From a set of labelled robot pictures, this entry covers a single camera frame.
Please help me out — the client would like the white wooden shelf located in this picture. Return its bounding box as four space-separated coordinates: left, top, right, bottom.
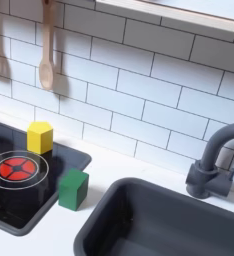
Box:
94 0 234 35

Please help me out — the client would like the dark grey sink basin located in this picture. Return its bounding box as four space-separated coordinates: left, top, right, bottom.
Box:
73 177 234 256

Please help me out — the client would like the wooden spoon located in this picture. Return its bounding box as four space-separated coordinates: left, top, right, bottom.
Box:
38 0 56 91

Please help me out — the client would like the red stove burner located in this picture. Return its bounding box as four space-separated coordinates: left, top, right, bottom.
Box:
0 157 37 182

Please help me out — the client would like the dark grey tap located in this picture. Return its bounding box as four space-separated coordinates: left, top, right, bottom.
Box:
185 121 234 200

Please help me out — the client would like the black toy stove top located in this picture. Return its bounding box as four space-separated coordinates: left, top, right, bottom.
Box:
0 118 93 237

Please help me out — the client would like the yellow hexagonal block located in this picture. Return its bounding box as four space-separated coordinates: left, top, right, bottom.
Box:
26 121 54 156

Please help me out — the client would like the green cube block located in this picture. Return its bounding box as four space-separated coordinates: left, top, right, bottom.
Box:
57 168 90 212

